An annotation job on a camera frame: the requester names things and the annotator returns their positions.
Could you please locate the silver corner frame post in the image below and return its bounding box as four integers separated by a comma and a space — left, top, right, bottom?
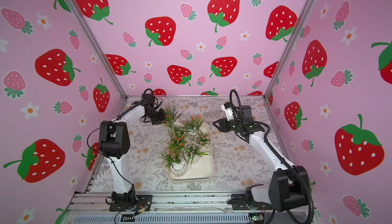
64, 0, 127, 100
263, 0, 317, 101

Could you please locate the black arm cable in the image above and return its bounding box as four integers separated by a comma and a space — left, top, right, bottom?
86, 88, 164, 200
229, 89, 315, 224

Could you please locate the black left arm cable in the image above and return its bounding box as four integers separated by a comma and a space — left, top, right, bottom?
86, 88, 164, 200

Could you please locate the white pot pink flower plant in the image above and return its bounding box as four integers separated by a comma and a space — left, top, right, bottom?
195, 132, 210, 147

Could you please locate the cream storage tray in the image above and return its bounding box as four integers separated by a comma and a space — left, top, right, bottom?
167, 122, 214, 183

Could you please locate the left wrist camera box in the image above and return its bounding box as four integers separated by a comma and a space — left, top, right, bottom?
141, 93, 156, 104

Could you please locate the white pot orange flower plant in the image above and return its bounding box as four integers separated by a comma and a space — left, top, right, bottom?
183, 115, 205, 136

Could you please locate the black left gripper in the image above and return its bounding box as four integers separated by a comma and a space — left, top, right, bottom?
146, 108, 170, 125

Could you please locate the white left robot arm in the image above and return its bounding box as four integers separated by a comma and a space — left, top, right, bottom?
99, 101, 165, 210

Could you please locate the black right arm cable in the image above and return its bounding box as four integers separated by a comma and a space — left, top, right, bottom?
229, 89, 315, 224

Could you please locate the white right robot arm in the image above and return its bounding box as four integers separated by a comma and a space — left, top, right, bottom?
213, 118, 314, 215

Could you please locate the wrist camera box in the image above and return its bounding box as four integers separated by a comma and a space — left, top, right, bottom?
141, 93, 156, 104
221, 102, 253, 121

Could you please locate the silver corner frame post right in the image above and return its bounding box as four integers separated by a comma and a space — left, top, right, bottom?
263, 0, 317, 101

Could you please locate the silver corner frame post left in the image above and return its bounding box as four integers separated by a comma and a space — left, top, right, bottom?
64, 0, 127, 100

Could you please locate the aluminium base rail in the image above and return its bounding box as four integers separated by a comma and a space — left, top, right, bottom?
60, 191, 293, 224

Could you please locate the potted plant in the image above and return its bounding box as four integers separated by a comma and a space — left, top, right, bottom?
163, 105, 183, 130
159, 127, 187, 177
184, 144, 211, 165

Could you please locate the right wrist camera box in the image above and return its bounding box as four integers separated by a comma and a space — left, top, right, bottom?
221, 102, 253, 121

